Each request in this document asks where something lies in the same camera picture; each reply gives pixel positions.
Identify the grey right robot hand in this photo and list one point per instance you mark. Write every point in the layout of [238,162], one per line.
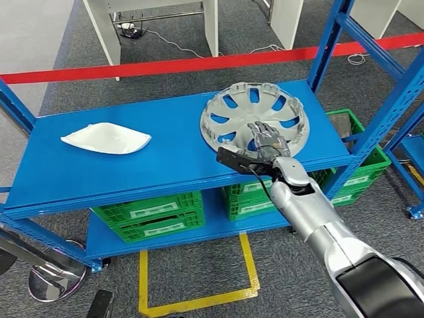
[270,142]

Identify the silver wheel hubcap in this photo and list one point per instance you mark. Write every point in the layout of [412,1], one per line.
[241,116]

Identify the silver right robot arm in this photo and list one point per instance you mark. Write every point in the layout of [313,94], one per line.
[314,210]

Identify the blue metal shelf rack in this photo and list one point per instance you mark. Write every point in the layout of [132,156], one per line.
[165,167]
[414,149]

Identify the white plastic car part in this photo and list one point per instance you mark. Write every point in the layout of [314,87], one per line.
[106,139]

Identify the white desk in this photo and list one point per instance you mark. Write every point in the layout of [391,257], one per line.
[102,30]
[288,22]
[370,15]

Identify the tall green plastic crate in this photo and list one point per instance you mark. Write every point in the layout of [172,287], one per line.
[374,164]

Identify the red barrier belt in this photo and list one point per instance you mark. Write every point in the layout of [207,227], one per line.
[165,66]

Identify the power strip with plugs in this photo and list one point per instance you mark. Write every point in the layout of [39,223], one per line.
[129,30]

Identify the dark robot foot plate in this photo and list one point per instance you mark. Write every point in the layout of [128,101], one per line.
[101,305]

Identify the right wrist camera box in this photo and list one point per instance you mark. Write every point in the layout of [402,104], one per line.
[231,158]

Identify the chrome stanchion post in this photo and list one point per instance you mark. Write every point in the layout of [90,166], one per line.
[56,272]

